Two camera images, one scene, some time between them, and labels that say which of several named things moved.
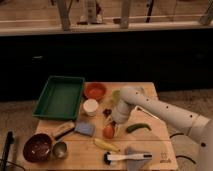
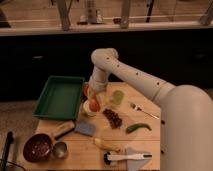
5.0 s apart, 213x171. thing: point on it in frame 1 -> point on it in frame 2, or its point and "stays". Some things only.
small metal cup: x=60 y=150 stays
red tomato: x=108 y=132 -> x=94 y=106
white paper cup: x=91 y=105 stays
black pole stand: x=9 y=141 stays
